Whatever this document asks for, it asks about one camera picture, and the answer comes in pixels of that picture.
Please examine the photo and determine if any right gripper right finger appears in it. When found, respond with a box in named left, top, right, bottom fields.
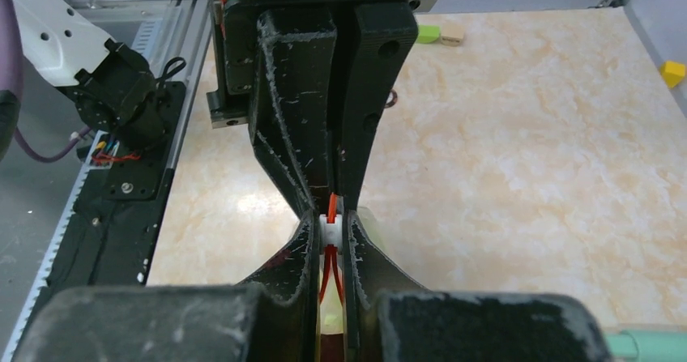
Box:
left=343, top=211, right=612, bottom=361

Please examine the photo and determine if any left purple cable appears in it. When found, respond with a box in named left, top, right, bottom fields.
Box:
left=0, top=0, right=92, bottom=164

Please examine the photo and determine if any wooden stick green block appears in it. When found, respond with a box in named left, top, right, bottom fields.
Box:
left=416, top=25, right=466, bottom=47

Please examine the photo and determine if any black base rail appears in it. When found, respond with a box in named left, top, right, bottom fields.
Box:
left=0, top=80, right=189, bottom=362

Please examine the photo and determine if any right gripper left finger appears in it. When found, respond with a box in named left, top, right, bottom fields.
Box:
left=14, top=212, right=320, bottom=361

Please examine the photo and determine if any yellow block left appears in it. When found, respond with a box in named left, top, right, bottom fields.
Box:
left=659, top=61, right=686, bottom=89

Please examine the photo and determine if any clear zip bag orange zipper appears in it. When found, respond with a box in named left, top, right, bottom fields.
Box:
left=316, top=192, right=377, bottom=362

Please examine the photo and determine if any teal plastic tube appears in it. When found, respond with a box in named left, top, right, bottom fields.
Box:
left=604, top=326, right=686, bottom=362

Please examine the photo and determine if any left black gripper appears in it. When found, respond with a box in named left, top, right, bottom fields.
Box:
left=207, top=0, right=437, bottom=215

